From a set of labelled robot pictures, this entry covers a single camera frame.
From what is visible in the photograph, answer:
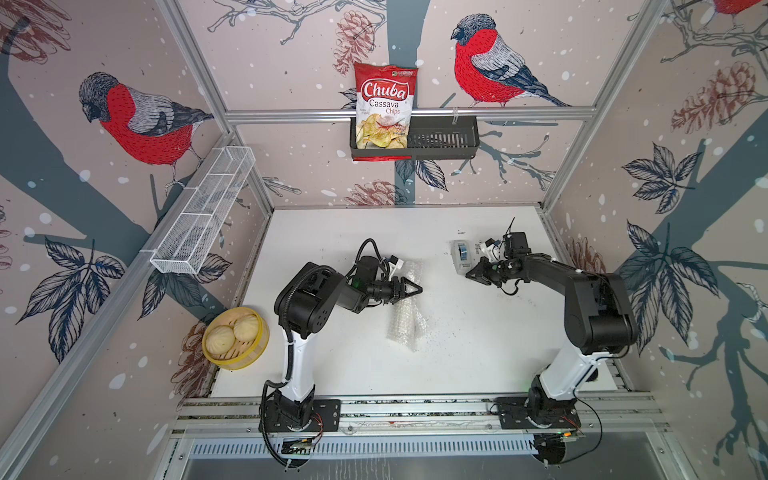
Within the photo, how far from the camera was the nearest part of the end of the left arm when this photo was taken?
0.83m

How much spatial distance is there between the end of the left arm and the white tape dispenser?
0.60 feet

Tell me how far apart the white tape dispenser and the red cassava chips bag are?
1.21ft

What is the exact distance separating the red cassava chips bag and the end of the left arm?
0.33 metres

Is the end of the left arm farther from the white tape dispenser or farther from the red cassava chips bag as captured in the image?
the red cassava chips bag

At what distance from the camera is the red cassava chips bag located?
2.75 feet

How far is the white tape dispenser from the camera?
3.27 ft
